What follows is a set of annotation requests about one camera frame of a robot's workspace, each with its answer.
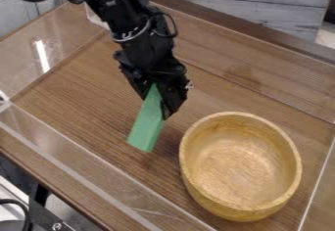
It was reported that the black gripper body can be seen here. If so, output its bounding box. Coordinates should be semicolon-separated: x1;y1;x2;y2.
114;51;187;84

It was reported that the green rectangular block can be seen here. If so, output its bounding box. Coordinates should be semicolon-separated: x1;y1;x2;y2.
127;84;166;153

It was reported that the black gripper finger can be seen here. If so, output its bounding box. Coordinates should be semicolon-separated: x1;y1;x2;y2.
158;77;192;119
131;79;152;99

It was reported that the black cable under table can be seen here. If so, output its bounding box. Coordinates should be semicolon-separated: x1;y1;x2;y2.
0;199;32;231

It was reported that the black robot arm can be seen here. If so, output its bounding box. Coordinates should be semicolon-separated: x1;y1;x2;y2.
84;0;190;118

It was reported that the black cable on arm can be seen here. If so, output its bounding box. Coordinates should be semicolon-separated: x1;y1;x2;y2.
150;11;180;39

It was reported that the brown wooden bowl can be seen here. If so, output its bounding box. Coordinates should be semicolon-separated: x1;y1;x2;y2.
179;112;302;222

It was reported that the clear acrylic corner bracket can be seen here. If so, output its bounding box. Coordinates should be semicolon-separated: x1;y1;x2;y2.
86;6;108;29

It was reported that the clear acrylic front wall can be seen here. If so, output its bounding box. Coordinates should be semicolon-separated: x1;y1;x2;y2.
0;102;216;231

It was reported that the black table leg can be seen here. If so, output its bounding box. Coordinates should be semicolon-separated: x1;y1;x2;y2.
30;184;50;207

